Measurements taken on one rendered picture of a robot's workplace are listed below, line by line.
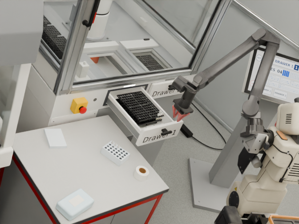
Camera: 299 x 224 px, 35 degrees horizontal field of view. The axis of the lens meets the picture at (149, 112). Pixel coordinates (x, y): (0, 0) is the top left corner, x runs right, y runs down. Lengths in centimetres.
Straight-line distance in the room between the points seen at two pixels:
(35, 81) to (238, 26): 217
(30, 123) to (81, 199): 73
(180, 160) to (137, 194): 156
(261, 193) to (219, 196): 118
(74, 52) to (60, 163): 53
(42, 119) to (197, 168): 161
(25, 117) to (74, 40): 69
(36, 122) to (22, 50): 92
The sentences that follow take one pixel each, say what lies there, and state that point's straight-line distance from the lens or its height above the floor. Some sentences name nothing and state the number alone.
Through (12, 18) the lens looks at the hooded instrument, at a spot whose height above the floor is 155.
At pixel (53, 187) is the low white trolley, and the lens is 221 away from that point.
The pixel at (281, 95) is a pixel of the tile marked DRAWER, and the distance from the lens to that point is 318.
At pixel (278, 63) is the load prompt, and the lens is 319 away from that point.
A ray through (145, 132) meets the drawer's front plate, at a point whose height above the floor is 92.
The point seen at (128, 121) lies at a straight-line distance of 252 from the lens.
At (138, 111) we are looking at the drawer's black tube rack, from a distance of 258.
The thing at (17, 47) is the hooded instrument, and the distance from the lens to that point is 176.
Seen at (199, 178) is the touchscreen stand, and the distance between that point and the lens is 373.
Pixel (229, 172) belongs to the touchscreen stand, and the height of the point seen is 20.
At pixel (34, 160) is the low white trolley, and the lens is 231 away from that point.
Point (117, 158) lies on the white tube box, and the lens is 240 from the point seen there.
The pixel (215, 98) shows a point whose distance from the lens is 447.
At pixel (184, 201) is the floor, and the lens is 354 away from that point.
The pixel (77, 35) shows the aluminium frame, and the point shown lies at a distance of 224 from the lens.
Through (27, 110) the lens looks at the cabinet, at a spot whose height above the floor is 67.
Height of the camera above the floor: 237
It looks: 34 degrees down
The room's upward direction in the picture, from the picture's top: 23 degrees clockwise
